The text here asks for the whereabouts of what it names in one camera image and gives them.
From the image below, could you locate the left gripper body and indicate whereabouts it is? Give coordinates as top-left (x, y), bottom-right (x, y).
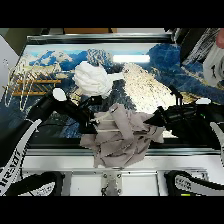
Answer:
top-left (77, 103), bottom-right (101, 135)

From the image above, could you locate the white garment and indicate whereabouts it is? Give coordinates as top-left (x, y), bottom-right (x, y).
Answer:
top-left (72, 61), bottom-right (125, 99)

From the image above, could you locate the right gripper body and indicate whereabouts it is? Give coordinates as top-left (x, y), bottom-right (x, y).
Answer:
top-left (155, 105), bottom-right (184, 130)

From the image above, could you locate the brown clothes hanger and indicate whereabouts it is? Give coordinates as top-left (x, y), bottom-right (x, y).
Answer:
top-left (13, 59), bottom-right (64, 86)
top-left (2, 59), bottom-right (48, 108)

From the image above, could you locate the beige grey shirt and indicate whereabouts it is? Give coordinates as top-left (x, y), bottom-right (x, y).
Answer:
top-left (79, 102), bottom-right (166, 169)

